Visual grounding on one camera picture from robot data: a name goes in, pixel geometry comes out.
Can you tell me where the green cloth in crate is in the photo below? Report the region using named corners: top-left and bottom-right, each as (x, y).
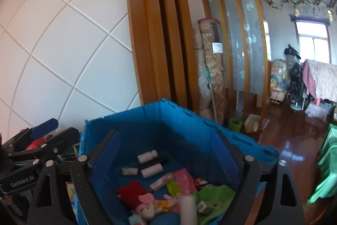
top-left (193, 185), bottom-right (235, 224)

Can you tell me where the red cloth pouch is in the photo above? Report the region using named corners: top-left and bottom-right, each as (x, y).
top-left (116, 181), bottom-right (147, 208)

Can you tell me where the pink plush pig toy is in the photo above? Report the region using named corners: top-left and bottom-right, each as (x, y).
top-left (135, 193), bottom-right (179, 220)

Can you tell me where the pink wipes packet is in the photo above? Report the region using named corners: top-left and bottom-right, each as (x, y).
top-left (173, 168), bottom-right (197, 195)

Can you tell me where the white paper roll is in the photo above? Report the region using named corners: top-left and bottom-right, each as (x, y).
top-left (141, 163), bottom-right (163, 178)

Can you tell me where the white cylinder bottle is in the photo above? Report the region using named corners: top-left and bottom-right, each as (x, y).
top-left (180, 195), bottom-right (198, 225)

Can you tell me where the white small bottle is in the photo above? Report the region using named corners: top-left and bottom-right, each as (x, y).
top-left (137, 150), bottom-right (158, 164)

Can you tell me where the green satin cloth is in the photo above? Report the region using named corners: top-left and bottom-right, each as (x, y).
top-left (307, 124), bottom-right (336, 204)

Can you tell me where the blue plastic storage crate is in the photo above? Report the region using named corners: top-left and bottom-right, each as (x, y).
top-left (74, 97), bottom-right (280, 225)

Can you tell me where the pink floral draped blanket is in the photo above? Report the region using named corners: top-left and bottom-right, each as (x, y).
top-left (302, 59), bottom-right (336, 102)

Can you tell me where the rolled patterned carpet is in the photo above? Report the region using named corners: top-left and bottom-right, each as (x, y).
top-left (198, 18), bottom-right (225, 125)

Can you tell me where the wooden glass partition screen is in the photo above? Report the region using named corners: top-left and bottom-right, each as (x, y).
top-left (198, 0), bottom-right (270, 138)

